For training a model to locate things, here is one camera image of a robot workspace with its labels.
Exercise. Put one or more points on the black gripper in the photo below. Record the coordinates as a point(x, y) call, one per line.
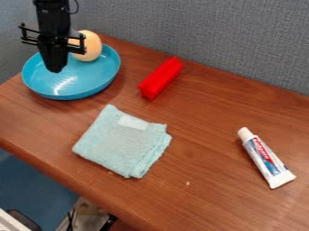
point(54, 37)

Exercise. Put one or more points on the yellow orange ball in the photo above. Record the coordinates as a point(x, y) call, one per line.
point(94, 47)

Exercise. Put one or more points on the blue plate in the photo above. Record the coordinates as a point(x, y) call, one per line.
point(79, 80)

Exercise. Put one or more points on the red plastic block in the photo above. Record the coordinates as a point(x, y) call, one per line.
point(157, 81)

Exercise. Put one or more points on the light blue folded cloth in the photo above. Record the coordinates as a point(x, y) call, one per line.
point(123, 143)

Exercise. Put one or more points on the white toothpaste tube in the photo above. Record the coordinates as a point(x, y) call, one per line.
point(269, 164)

